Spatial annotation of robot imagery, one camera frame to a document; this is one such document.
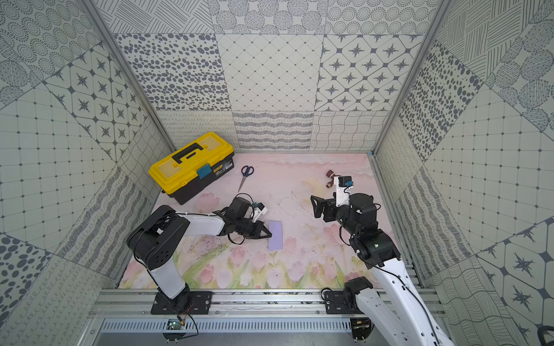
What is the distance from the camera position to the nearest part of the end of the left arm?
812 millimetres

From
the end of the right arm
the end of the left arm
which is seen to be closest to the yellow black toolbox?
the end of the left arm

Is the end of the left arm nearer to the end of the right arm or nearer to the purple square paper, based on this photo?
the purple square paper

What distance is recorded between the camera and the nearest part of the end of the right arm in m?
0.63

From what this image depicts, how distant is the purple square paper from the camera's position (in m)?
0.89

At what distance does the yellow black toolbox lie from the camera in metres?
0.90

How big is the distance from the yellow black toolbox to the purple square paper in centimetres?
38

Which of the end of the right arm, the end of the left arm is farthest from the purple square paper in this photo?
the end of the right arm
